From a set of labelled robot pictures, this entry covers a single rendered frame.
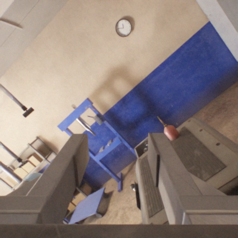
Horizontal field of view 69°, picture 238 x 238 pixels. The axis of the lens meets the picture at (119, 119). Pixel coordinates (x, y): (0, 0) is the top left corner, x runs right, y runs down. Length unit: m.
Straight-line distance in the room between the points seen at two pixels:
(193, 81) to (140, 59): 1.22
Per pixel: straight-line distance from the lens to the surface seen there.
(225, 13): 3.73
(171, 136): 0.99
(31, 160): 4.39
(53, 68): 4.02
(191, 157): 0.83
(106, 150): 3.64
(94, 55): 3.80
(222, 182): 0.68
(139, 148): 3.34
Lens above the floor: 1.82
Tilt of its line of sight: 12 degrees down
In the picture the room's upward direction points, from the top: 43 degrees counter-clockwise
